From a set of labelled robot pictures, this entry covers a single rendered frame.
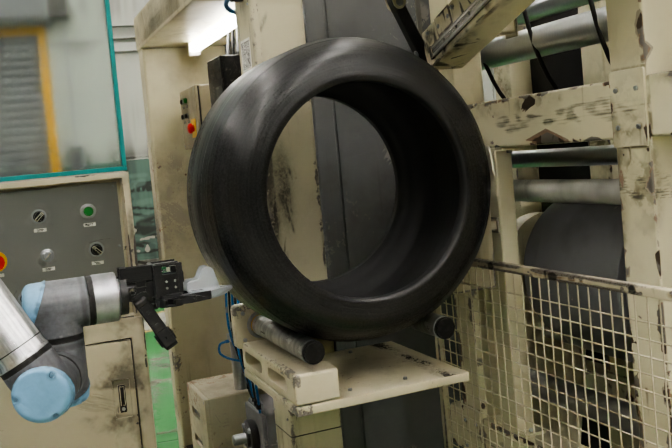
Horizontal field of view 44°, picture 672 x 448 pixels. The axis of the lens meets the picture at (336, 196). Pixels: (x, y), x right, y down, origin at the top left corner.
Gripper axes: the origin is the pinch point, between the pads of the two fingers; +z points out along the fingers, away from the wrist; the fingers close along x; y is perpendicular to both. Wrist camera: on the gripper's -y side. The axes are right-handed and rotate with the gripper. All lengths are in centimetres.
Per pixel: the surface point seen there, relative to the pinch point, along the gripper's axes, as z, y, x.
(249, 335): 10.0, -14.2, 22.7
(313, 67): 17.5, 40.6, -12.4
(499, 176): 76, 15, 20
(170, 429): 28, -102, 249
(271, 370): 9.2, -18.4, 5.7
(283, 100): 11.0, 34.9, -12.6
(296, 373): 9.3, -15.6, -10.4
